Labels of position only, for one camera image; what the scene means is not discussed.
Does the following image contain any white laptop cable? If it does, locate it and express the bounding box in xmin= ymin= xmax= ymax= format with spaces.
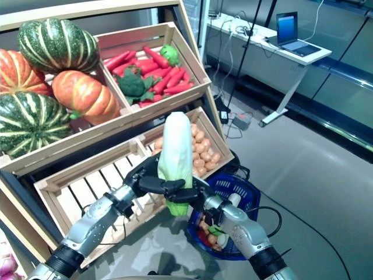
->
xmin=307 ymin=0 xmax=318 ymax=40

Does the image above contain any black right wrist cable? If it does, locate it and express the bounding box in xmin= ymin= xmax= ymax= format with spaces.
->
xmin=247 ymin=205 xmax=283 ymax=239

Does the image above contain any wooden display stand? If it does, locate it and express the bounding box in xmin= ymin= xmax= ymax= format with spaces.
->
xmin=0 ymin=0 xmax=227 ymax=280

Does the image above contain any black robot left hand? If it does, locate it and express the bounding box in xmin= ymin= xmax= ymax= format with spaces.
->
xmin=122 ymin=156 xmax=187 ymax=205

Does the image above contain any white desk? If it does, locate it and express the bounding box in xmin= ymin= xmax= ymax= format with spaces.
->
xmin=206 ymin=17 xmax=333 ymax=128

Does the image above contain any red carrot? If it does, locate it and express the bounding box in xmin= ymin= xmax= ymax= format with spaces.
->
xmin=163 ymin=82 xmax=195 ymax=96
xmin=133 ymin=59 xmax=160 ymax=71
xmin=166 ymin=67 xmax=186 ymax=88
xmin=153 ymin=68 xmax=175 ymax=94
xmin=143 ymin=45 xmax=170 ymax=69
xmin=104 ymin=51 xmax=131 ymax=69

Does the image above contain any dark green broccoli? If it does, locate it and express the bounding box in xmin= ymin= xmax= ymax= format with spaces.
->
xmin=116 ymin=66 xmax=163 ymax=104

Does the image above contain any large orange striped pumpkin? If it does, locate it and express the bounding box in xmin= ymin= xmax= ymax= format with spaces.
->
xmin=0 ymin=48 xmax=55 ymax=97

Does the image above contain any large wooden crate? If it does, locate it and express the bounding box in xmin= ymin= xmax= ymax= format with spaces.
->
xmin=0 ymin=29 xmax=135 ymax=177

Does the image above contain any grey box with red label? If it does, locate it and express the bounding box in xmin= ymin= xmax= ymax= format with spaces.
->
xmin=233 ymin=113 xmax=253 ymax=131

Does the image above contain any short black stand pole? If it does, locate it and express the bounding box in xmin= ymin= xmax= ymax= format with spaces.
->
xmin=263 ymin=0 xmax=277 ymax=29

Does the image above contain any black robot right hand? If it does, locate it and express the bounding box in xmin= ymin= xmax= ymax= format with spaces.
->
xmin=164 ymin=176 xmax=215 ymax=211

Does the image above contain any wooden slat crate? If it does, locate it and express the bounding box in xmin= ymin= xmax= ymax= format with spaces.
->
xmin=94 ymin=22 xmax=212 ymax=117
xmin=136 ymin=106 xmax=235 ymax=180
xmin=33 ymin=138 xmax=170 ymax=269

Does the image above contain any black basket handle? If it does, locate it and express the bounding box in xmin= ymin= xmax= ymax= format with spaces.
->
xmin=230 ymin=151 xmax=253 ymax=180

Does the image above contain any long black stand pole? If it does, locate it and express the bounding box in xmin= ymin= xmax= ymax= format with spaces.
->
xmin=226 ymin=0 xmax=263 ymax=110

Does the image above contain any black router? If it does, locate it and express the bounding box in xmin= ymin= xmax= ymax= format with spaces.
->
xmin=208 ymin=0 xmax=224 ymax=19

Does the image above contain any blue plastic shopping basket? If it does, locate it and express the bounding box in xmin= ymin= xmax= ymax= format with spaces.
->
xmin=185 ymin=173 xmax=262 ymax=262

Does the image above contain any small orange striped pumpkin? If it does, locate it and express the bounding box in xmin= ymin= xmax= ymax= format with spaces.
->
xmin=51 ymin=69 xmax=122 ymax=125

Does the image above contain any green striped pumpkin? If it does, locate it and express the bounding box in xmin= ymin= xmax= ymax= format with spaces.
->
xmin=0 ymin=92 xmax=72 ymax=160
xmin=17 ymin=17 xmax=100 ymax=74

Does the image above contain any grey laptop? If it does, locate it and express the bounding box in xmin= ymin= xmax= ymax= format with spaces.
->
xmin=276 ymin=11 xmax=321 ymax=57

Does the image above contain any white glass door fridge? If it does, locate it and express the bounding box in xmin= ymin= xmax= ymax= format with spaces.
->
xmin=186 ymin=0 xmax=210 ymax=50

